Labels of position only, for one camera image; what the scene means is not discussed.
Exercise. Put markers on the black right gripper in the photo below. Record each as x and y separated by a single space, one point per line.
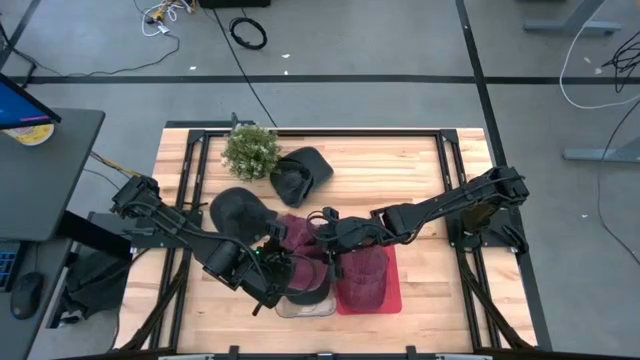
350 232

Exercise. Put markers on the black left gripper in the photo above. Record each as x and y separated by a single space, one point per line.
272 270

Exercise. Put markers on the maroon baseball cap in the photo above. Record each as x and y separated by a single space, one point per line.
362 275
297 232

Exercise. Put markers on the black baseball cap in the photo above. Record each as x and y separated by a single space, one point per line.
300 175
237 210
310 299

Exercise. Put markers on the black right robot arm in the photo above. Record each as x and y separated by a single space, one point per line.
450 200

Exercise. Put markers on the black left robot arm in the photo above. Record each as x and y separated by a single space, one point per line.
175 227

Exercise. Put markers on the clear plastic bin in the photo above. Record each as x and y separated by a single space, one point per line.
305 311

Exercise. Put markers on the green potted plant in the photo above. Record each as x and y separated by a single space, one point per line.
250 152

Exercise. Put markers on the black bag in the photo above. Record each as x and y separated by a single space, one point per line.
95 285

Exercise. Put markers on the dark grey desk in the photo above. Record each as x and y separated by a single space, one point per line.
45 175

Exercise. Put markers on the black computer mouse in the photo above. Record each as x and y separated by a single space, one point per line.
26 295

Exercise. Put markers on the black box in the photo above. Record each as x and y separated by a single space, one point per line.
235 3

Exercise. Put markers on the black keyboard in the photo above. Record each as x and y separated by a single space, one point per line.
6 265

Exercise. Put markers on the grey desk leg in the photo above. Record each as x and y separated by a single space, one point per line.
600 154
570 26

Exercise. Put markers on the computer monitor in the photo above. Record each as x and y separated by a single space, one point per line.
20 107

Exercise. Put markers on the black metal table frame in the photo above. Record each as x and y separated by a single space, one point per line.
325 133

